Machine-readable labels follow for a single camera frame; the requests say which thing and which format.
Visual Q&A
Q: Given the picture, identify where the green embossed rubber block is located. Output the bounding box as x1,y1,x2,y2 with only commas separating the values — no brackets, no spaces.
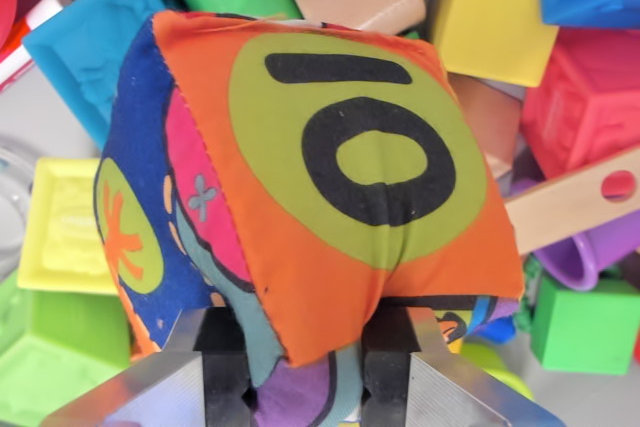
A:
0,271,133,427

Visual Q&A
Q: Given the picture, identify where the clear plastic container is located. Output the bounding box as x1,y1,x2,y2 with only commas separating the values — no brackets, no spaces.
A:
0,135,40,281

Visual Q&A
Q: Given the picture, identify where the fabric cube with number ten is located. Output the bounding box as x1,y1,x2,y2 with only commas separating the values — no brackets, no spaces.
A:
93,10,526,427

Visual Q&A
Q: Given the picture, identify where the purple plastic cup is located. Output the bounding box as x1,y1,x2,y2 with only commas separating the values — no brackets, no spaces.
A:
532,215,640,292

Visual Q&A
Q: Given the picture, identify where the brown wooden block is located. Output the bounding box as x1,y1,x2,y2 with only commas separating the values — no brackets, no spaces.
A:
449,71,526,181

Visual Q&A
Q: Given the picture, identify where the bright green cube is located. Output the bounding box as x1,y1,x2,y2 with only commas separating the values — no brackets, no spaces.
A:
529,274,640,376

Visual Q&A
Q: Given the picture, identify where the white and red marker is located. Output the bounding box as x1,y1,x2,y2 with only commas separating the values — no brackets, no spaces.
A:
0,0,74,92

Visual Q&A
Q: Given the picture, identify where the lime green cup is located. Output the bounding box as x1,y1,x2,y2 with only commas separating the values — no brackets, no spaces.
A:
457,340,535,401

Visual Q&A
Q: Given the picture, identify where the yellow-green embossed rubber block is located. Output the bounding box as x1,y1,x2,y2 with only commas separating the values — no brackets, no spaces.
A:
17,156,121,296

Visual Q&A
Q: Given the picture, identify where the wooden strip with holes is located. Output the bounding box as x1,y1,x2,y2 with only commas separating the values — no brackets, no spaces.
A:
503,146,640,256

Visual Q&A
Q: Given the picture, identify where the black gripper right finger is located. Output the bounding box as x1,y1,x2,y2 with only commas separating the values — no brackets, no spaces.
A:
360,305,569,427

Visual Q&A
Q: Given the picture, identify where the yellow cube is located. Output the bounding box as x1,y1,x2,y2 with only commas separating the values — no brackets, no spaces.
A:
428,0,560,88

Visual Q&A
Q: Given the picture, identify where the red ribbed cone toy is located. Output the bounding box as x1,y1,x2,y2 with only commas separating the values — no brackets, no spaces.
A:
0,0,31,51

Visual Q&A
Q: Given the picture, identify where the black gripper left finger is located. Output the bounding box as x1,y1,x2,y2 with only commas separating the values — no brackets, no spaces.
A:
42,305,257,427

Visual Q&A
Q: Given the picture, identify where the red embossed rubber block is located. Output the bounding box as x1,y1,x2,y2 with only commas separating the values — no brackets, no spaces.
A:
518,26,640,182

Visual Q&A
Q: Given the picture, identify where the teal embossed rubber cube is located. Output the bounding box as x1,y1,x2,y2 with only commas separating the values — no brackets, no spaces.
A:
22,0,187,151

